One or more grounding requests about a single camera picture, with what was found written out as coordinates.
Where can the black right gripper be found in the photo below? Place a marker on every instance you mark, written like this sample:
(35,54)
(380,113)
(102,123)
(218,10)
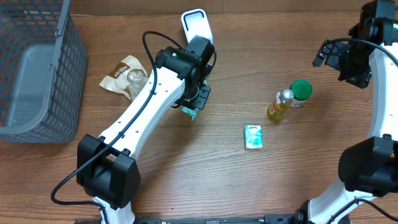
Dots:
(357,79)

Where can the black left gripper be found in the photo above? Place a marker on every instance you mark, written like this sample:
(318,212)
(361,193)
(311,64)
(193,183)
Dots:
(196,101)

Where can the light teal snack packet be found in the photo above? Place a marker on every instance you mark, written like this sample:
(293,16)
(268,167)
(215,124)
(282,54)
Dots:
(192,112)

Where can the green-capped white bottle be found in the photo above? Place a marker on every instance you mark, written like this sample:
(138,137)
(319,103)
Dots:
(302,90)

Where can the cream brown bread bag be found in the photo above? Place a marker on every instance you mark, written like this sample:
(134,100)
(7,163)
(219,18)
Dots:
(127,78)

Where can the small teal white box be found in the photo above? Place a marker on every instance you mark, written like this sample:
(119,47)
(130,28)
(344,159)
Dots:
(253,137)

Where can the yellow Vim dish soap bottle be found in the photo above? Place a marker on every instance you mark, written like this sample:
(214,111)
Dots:
(280,105)

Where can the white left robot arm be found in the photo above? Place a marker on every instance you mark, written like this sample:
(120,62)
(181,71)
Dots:
(107,164)

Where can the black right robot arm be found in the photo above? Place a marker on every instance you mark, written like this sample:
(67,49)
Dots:
(367,170)

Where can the white barcode scanner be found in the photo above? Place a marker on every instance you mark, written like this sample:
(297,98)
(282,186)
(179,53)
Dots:
(195,22)

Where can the dark grey plastic basket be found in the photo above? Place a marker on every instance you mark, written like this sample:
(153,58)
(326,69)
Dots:
(43,70)

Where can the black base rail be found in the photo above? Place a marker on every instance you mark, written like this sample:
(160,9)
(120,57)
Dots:
(267,219)

